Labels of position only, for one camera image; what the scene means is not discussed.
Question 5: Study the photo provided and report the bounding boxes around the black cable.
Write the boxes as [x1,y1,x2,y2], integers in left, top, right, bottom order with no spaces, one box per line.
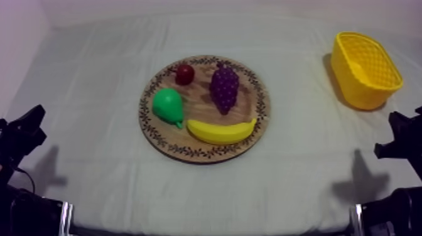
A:
[13,166,36,194]

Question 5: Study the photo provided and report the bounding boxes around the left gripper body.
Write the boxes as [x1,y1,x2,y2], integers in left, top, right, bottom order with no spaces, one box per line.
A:
[0,104,48,186]

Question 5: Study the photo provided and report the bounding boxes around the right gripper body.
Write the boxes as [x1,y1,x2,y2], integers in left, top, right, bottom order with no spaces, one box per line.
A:
[374,105,422,182]

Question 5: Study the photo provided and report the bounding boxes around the green toy pear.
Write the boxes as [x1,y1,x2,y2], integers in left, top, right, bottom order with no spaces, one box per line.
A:
[151,87,185,129]

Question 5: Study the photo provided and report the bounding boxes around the yellow toy banana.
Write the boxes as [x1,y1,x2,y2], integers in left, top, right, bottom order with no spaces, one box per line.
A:
[186,117,258,146]

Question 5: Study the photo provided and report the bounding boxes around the silver metal bar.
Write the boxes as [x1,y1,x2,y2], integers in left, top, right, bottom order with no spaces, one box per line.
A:
[349,203,364,236]
[59,201,74,236]

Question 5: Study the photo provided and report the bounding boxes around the yellow plastic basket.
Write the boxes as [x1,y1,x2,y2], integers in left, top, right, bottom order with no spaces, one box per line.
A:
[330,31,404,111]

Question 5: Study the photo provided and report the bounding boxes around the small red fruit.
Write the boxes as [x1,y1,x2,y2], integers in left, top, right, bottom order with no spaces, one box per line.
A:
[175,63,195,86]

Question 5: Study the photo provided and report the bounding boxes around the purple toy grapes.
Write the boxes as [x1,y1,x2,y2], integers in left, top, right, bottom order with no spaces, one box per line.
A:
[209,61,241,115]

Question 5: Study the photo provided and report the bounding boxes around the round wooden board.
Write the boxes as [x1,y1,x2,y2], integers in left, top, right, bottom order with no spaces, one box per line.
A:
[138,55,271,164]

